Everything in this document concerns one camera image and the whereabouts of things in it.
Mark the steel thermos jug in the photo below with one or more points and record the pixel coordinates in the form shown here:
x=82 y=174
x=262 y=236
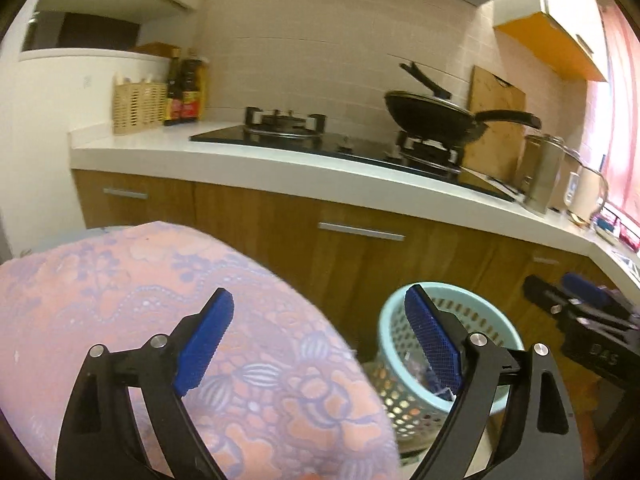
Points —
x=546 y=169

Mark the silver drawer handle left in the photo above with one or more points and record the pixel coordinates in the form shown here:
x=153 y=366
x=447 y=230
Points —
x=121 y=192

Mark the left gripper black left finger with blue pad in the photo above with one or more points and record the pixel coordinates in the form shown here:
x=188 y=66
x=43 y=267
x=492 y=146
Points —
x=99 y=438

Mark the pink window curtain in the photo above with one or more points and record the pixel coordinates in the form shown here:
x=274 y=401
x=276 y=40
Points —
x=610 y=142

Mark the beige plastic basket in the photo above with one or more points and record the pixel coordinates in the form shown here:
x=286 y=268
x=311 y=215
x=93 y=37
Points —
x=138 y=106

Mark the red label sauce bottle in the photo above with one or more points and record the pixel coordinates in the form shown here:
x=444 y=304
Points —
x=193 y=80

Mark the black frying pan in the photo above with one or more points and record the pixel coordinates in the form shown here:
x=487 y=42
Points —
x=437 y=118

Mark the orange wall cabinet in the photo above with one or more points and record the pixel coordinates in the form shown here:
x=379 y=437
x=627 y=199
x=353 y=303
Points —
x=566 y=35

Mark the silver drawer handle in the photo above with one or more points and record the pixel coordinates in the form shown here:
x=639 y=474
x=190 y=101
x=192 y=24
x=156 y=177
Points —
x=121 y=192
x=354 y=230

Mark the black gas stove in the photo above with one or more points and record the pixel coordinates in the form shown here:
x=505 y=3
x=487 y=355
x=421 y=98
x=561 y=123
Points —
x=287 y=132

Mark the dark sauce bottle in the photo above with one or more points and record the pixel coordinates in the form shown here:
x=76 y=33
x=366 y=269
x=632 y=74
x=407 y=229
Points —
x=173 y=102

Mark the wooden kitchen cabinet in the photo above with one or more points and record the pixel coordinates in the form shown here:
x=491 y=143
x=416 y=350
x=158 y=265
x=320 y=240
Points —
x=348 y=277

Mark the beige electric kettle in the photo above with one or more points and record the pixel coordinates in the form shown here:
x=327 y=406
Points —
x=586 y=195

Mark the wooden cutting board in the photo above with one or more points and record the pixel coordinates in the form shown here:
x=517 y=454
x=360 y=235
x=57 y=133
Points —
x=497 y=152

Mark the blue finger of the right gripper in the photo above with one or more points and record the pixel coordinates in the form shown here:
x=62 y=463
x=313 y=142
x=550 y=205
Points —
x=583 y=289

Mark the pink floral tablecloth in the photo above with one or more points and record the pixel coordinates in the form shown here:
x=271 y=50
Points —
x=283 y=397

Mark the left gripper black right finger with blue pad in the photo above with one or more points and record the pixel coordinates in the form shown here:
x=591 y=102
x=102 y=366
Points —
x=539 y=437

